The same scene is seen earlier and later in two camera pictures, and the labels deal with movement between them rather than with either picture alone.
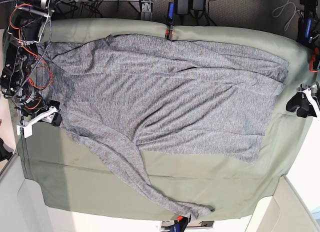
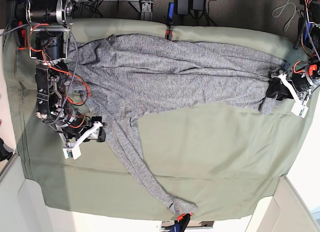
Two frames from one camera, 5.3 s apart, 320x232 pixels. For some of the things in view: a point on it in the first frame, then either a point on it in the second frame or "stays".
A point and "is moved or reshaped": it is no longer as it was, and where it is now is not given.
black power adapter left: x=181 y=3 stays
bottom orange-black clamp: x=180 y=224 stays
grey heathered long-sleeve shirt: x=127 y=91 is moved or reshaped
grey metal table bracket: x=146 y=5 stays
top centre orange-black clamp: x=169 y=32 stays
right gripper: x=299 y=100 to x=277 y=89
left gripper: x=46 y=112 to x=99 y=133
